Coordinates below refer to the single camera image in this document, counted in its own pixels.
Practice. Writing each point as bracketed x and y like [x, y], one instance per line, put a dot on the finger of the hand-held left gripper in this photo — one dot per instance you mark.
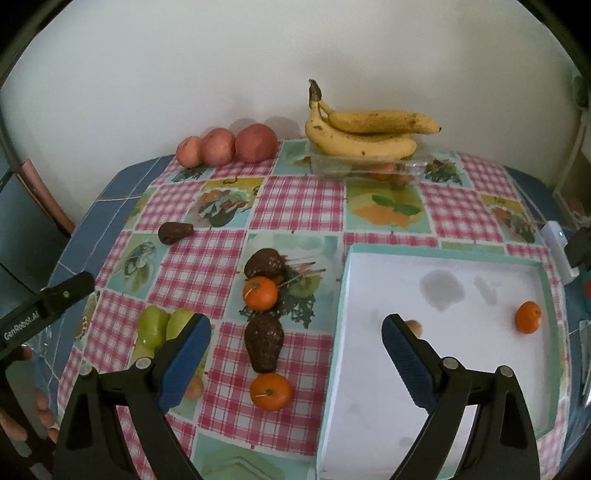
[69, 290]

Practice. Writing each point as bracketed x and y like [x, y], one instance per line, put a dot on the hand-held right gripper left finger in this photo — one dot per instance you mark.
[184, 360]

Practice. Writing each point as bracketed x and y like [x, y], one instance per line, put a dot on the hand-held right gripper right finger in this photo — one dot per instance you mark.
[406, 360]

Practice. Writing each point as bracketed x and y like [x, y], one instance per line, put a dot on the green apple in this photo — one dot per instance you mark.
[180, 321]
[152, 325]

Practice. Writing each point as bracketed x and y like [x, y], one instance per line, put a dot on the white rectangular tray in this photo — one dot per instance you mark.
[392, 286]

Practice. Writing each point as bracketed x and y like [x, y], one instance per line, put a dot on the orange tangerine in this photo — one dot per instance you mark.
[271, 391]
[260, 293]
[383, 171]
[527, 316]

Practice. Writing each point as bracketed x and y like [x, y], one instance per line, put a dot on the small dark brown avocado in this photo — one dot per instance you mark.
[174, 232]

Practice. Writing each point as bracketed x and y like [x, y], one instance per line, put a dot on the person's left hand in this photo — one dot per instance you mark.
[46, 417]

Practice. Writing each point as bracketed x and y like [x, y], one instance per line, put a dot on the small brown nut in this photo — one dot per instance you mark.
[415, 326]

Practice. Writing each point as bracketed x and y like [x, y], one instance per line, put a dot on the dark cabinet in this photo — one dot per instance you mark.
[23, 240]

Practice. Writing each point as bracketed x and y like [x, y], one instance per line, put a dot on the pink strip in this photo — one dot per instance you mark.
[44, 194]

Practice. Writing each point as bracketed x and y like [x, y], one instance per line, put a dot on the shiny metal utensil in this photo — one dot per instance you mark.
[584, 364]

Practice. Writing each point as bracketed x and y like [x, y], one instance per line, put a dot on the small red potato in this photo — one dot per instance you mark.
[189, 151]

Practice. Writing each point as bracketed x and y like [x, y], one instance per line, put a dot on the white plastic device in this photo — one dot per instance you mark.
[558, 249]

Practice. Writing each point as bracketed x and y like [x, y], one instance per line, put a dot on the black box-shaped object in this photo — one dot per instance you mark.
[579, 247]

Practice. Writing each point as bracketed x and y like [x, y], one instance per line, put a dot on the middle red potato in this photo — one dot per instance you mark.
[218, 146]

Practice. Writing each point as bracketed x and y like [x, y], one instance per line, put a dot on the clear plastic container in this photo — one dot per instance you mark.
[332, 166]

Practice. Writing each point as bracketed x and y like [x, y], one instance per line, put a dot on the yellow banana bunch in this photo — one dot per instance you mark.
[360, 143]

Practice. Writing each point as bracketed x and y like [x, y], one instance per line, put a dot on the large red potato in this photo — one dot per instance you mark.
[256, 143]

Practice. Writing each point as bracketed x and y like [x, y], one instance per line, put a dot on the green round object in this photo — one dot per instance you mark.
[578, 90]

